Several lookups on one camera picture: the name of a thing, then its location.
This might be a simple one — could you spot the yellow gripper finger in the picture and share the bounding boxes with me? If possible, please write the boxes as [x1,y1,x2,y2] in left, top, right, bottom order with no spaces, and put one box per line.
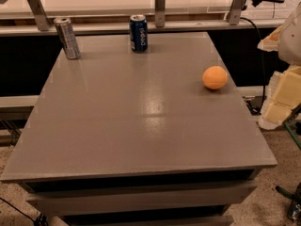
[258,26,282,52]
[259,65,301,130]

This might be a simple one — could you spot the orange fruit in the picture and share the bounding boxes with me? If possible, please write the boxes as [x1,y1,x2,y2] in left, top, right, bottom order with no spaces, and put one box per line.
[202,66,228,89]

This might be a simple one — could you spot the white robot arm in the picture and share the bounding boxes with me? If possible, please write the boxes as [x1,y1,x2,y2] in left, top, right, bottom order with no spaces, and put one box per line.
[258,4,301,130]

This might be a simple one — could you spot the blue pepsi can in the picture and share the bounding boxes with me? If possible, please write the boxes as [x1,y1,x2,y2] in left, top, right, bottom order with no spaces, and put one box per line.
[129,14,148,53]

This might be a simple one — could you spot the silver energy drink can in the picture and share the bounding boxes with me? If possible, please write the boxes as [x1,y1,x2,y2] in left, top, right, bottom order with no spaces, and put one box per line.
[54,17,80,59]

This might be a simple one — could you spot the grey cabinet drawer front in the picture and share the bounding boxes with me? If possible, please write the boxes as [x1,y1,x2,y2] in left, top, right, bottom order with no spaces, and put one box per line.
[27,180,257,217]

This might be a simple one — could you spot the black power cable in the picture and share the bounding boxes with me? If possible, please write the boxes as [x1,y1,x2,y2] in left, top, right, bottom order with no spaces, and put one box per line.
[240,16,267,115]

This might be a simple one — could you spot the right metal bracket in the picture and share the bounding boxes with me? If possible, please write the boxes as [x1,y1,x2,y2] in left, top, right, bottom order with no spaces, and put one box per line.
[226,0,246,25]

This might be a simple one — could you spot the metal bracket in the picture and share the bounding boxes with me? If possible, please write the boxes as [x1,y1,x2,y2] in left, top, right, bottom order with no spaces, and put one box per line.
[154,0,166,27]
[26,0,50,31]
[226,0,246,25]

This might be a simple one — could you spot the middle metal bracket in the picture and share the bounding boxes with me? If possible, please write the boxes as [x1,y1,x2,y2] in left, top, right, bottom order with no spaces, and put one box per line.
[154,0,166,27]

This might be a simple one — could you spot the left metal bracket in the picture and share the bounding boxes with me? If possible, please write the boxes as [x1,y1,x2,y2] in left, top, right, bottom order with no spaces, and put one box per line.
[26,0,50,31]

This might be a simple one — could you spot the black floor cable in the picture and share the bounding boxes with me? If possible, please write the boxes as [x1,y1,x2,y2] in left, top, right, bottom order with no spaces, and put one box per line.
[0,197,50,226]

